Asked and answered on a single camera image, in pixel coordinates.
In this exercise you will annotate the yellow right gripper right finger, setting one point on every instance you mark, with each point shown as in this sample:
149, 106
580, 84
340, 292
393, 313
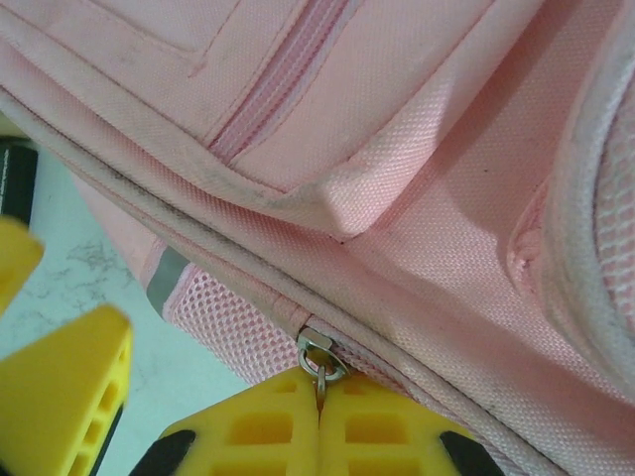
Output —
377, 441

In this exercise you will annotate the pink school backpack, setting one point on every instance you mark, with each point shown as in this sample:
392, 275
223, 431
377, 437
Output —
397, 149

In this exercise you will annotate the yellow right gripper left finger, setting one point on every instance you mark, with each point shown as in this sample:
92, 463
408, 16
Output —
258, 436

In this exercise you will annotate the black tray with orange items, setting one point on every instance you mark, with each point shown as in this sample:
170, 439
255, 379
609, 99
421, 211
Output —
17, 183

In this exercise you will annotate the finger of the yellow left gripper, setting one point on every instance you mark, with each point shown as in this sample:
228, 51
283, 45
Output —
49, 396
12, 258

